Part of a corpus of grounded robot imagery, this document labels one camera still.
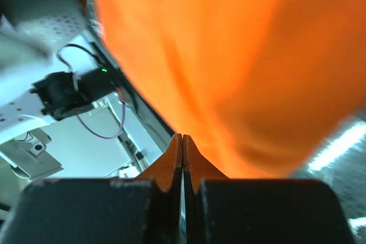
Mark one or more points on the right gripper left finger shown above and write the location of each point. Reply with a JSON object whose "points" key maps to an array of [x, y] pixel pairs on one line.
{"points": [[159, 190]]}

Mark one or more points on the orange t shirt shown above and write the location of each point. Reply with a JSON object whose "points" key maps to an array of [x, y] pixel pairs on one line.
{"points": [[256, 83]]}

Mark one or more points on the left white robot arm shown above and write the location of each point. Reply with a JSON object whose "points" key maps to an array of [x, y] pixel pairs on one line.
{"points": [[45, 77]]}

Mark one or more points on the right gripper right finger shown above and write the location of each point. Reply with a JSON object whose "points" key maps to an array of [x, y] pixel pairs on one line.
{"points": [[196, 168]]}

